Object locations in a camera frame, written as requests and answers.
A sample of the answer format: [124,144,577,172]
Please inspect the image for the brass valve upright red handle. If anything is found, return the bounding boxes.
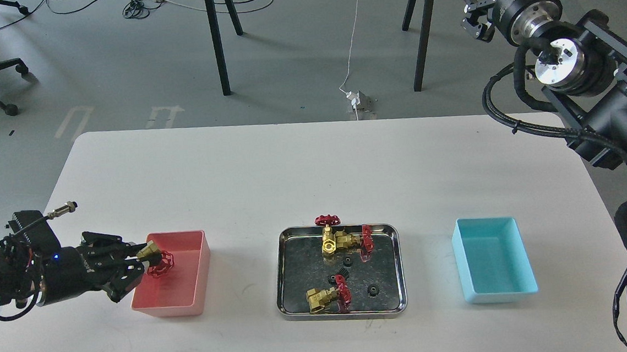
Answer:
[314,215,341,258]

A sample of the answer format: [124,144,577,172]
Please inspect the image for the black tripod legs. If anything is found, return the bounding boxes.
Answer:
[401,0,435,93]
[202,0,249,97]

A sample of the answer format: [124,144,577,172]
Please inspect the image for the metal tray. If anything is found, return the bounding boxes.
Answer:
[276,224,408,321]

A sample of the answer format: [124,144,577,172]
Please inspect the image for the brass valve red handle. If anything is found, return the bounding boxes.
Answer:
[136,240,175,279]
[306,282,352,314]
[314,215,341,258]

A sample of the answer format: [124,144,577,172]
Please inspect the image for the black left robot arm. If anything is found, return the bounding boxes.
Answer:
[0,201,175,322]

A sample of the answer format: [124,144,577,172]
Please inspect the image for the brass valve top right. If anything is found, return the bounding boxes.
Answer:
[335,224,374,253]

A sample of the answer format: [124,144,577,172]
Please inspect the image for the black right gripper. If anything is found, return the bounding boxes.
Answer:
[461,0,564,46]

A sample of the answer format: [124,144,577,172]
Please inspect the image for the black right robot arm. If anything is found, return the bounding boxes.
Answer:
[461,0,627,326]

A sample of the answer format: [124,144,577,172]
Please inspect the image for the white power adapter with cable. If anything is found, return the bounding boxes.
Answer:
[337,0,365,121]

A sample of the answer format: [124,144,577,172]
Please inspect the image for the blue plastic box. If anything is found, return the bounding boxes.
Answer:
[451,216,540,304]

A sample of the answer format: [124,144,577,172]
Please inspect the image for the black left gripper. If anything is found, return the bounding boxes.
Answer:
[38,231,154,307]

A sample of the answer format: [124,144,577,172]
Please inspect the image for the pink plastic box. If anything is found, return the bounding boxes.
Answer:
[131,231,211,318]

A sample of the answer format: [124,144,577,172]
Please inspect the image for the black tripod legs left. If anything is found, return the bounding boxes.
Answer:
[202,0,249,97]

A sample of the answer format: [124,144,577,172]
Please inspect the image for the black tripod legs right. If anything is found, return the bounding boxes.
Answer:
[401,0,435,93]

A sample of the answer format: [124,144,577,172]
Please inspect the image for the brass valve bottom red handle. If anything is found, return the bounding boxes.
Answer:
[306,282,352,314]

